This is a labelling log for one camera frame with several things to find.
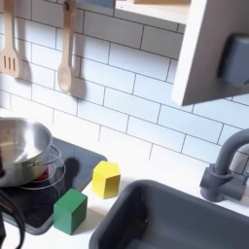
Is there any green toy block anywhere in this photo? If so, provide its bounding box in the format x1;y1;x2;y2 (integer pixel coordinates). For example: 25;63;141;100
53;188;89;235

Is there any yellow toy block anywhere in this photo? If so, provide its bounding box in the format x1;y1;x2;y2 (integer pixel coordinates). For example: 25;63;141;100
91;160;122;200

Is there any wooden spoon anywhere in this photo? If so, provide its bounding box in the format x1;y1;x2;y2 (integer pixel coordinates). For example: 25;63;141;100
56;0;78;94

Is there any steel pot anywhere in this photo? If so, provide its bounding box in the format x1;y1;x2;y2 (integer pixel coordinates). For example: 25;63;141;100
0;117;62;189

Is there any grey toy sink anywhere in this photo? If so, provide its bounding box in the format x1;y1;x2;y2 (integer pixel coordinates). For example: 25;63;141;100
89;179;249;249

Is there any grey toy tap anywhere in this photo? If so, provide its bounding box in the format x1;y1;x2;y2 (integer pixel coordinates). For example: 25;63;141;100
198;128;249;202

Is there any wooden shelf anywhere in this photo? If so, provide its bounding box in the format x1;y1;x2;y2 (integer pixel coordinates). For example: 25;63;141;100
115;0;193;25

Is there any black toy stove top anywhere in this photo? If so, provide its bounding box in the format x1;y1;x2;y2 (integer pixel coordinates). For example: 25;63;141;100
0;137;108;236

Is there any wooden slotted spatula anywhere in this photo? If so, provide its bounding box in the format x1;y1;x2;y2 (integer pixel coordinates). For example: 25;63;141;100
0;0;21;79

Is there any thin black cable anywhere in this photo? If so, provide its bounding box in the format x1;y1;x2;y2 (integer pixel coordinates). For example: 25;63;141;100
0;189;26;249

